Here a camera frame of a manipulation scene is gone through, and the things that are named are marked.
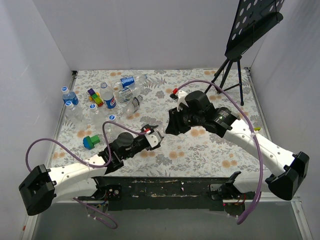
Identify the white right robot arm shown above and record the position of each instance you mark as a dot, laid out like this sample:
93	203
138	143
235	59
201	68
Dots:
285	170

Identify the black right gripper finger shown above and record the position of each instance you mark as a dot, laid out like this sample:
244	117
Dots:
177	129
172	117

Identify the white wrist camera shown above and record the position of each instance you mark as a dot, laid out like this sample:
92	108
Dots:
179	97
154	135

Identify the Pepsi plastic bottle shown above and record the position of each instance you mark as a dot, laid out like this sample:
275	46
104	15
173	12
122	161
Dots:
132	80
107	95

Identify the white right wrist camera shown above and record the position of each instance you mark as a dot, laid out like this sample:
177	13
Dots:
179	97

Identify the colourful toy block car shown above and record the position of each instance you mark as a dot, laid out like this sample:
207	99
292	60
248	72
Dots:
95	97

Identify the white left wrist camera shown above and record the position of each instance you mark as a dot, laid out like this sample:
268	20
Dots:
154	135

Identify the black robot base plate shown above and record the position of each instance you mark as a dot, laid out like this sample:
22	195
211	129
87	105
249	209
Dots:
158	193

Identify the clear bottle black label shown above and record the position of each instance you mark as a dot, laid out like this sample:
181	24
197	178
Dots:
132	106

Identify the blue green toy block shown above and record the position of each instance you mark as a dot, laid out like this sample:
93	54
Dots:
89	142

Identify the Pocari Sweat cap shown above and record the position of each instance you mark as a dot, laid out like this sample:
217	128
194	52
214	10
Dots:
65	89
93	106
112	117

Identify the black music stand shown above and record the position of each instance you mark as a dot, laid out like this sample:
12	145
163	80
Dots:
253	20

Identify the Pocari Sweat plastic bottle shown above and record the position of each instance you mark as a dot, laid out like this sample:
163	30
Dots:
70	96

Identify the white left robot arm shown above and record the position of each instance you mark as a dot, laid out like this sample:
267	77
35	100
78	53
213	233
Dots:
45	186

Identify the small labelled clear bottle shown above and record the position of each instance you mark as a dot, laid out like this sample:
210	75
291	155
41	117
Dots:
128	92

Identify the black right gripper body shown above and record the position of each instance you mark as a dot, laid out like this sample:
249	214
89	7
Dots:
180	120

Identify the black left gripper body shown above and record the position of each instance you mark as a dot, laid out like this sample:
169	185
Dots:
144	141

